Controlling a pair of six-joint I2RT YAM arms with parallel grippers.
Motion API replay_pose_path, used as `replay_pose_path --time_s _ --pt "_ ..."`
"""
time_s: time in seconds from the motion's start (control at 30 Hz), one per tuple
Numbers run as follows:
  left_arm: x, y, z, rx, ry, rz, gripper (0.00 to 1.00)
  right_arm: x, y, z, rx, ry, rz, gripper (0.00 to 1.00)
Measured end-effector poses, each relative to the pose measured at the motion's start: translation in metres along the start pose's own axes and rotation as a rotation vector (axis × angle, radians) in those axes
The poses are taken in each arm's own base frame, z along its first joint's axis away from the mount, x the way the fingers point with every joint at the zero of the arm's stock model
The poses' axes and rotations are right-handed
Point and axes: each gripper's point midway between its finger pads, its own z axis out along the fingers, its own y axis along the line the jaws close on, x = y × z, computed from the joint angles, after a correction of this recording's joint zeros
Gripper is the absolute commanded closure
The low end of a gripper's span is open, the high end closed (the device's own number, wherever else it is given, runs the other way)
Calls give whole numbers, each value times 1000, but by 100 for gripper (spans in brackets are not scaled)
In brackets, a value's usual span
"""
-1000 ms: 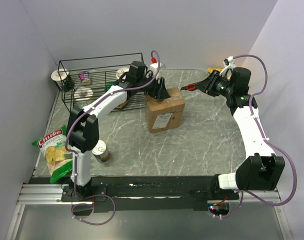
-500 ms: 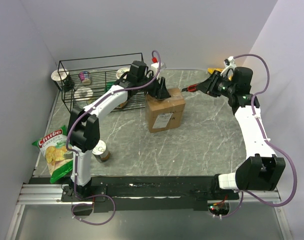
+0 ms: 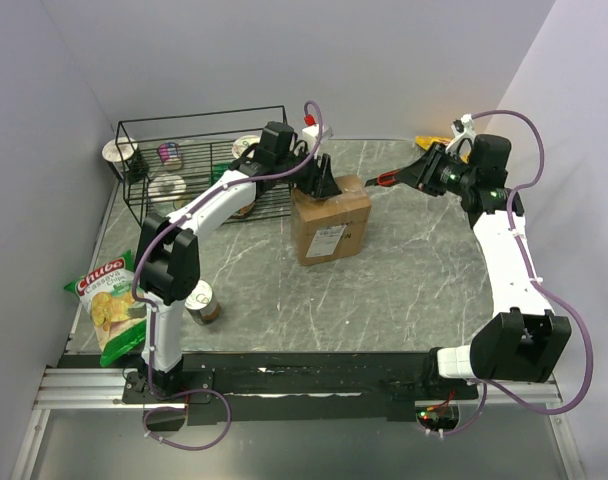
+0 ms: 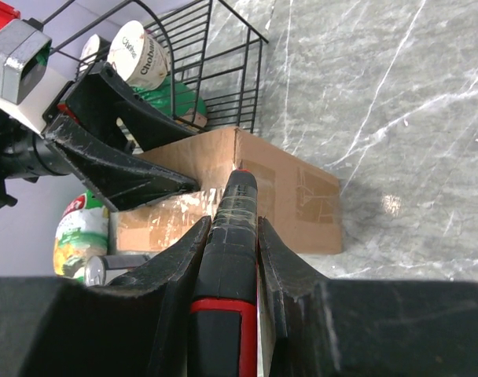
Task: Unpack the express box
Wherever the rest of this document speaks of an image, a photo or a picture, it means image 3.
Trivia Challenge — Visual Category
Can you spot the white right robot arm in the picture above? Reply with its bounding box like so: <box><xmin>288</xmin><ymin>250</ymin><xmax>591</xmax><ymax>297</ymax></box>
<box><xmin>394</xmin><ymin>134</ymin><xmax>571</xmax><ymax>399</ymax></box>

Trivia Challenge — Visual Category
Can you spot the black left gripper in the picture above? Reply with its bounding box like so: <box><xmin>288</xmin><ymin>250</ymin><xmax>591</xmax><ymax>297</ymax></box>
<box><xmin>276</xmin><ymin>145</ymin><xmax>342</xmax><ymax>200</ymax></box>

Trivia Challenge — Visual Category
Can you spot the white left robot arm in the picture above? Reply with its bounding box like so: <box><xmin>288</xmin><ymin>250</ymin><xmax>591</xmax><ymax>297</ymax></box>
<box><xmin>134</xmin><ymin>121</ymin><xmax>340</xmax><ymax>402</ymax></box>

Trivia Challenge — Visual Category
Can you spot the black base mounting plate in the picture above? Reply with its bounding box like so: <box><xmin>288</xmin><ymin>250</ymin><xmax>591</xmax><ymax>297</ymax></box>
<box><xmin>122</xmin><ymin>350</ymin><xmax>480</xmax><ymax>426</ymax></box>

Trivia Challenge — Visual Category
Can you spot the purple label small cup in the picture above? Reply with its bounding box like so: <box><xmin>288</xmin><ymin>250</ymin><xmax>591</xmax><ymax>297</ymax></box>
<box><xmin>157</xmin><ymin>142</ymin><xmax>183</xmax><ymax>171</ymax></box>

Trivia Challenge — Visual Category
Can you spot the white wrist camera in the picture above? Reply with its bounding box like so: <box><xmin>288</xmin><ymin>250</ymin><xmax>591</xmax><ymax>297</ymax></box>
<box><xmin>446</xmin><ymin>114</ymin><xmax>476</xmax><ymax>155</ymax></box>
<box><xmin>301</xmin><ymin>114</ymin><xmax>333</xmax><ymax>151</ymax></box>

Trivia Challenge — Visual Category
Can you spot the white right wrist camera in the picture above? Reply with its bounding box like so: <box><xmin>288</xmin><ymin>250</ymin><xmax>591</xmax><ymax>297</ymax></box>
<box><xmin>446</xmin><ymin>114</ymin><xmax>476</xmax><ymax>155</ymax></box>

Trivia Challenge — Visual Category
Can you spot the yellow Lays chips bag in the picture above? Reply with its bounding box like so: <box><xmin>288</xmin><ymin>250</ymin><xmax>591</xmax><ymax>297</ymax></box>
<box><xmin>415</xmin><ymin>135</ymin><xmax>472</xmax><ymax>164</ymax></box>

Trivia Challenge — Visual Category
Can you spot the white round container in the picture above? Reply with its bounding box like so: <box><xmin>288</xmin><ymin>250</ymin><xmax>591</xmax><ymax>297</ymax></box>
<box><xmin>147</xmin><ymin>174</ymin><xmax>187</xmax><ymax>203</ymax></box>

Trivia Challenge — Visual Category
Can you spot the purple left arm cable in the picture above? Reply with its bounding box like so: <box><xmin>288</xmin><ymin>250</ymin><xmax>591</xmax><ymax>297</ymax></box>
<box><xmin>131</xmin><ymin>99</ymin><xmax>325</xmax><ymax>454</ymax></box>

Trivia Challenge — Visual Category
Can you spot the green chips bag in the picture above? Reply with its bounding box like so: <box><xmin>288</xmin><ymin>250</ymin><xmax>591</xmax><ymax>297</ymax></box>
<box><xmin>64</xmin><ymin>250</ymin><xmax>147</xmax><ymax>367</ymax></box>

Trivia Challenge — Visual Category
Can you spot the Chobani yogurt cup in rack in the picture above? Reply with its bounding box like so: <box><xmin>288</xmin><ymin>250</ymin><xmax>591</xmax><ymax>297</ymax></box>
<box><xmin>231</xmin><ymin>135</ymin><xmax>260</xmax><ymax>159</ymax></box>

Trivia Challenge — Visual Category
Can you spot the silver tin can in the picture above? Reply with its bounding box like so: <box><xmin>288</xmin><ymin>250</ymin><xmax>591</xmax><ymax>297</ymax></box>
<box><xmin>184</xmin><ymin>280</ymin><xmax>221</xmax><ymax>325</ymax></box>

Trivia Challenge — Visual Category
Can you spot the white paper cup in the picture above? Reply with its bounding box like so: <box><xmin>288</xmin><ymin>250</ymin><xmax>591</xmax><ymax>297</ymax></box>
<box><xmin>101</xmin><ymin>136</ymin><xmax>139</xmax><ymax>180</ymax></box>

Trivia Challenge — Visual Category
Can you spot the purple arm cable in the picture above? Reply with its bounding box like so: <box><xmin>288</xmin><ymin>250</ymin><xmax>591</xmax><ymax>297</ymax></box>
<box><xmin>131</xmin><ymin>99</ymin><xmax>325</xmax><ymax>454</ymax></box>
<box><xmin>471</xmin><ymin>108</ymin><xmax>595</xmax><ymax>441</ymax></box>

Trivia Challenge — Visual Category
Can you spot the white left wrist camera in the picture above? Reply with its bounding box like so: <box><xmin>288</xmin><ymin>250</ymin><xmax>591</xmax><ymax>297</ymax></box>
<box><xmin>301</xmin><ymin>114</ymin><xmax>333</xmax><ymax>151</ymax></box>

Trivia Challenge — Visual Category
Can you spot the black wire basket rack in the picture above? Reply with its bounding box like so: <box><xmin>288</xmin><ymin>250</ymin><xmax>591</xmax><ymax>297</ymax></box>
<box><xmin>115</xmin><ymin>105</ymin><xmax>288</xmax><ymax>224</ymax></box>

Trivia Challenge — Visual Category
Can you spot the black cone object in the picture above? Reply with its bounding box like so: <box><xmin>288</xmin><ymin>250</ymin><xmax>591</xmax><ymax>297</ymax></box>
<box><xmin>124</xmin><ymin>149</ymin><xmax>149</xmax><ymax>184</ymax></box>

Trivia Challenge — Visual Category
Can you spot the red black utility knife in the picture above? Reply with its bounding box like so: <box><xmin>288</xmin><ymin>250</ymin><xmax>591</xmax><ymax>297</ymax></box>
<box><xmin>365</xmin><ymin>170</ymin><xmax>398</xmax><ymax>188</ymax></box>

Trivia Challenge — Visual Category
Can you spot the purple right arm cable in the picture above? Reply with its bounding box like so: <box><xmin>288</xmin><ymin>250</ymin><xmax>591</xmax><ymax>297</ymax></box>
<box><xmin>471</xmin><ymin>108</ymin><xmax>595</xmax><ymax>441</ymax></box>

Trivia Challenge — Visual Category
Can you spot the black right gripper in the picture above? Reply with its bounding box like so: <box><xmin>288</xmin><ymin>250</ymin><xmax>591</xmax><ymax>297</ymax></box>
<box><xmin>393</xmin><ymin>142</ymin><xmax>475</xmax><ymax>198</ymax></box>

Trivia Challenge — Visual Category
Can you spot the aluminium frame rail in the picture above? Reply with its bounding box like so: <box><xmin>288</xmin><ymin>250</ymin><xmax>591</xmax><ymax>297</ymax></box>
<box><xmin>12</xmin><ymin>368</ymin><xmax>585</xmax><ymax>479</ymax></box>

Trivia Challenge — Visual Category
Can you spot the brown cardboard express box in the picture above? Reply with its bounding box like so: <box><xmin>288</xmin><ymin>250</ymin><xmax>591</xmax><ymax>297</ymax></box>
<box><xmin>291</xmin><ymin>174</ymin><xmax>372</xmax><ymax>266</ymax></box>

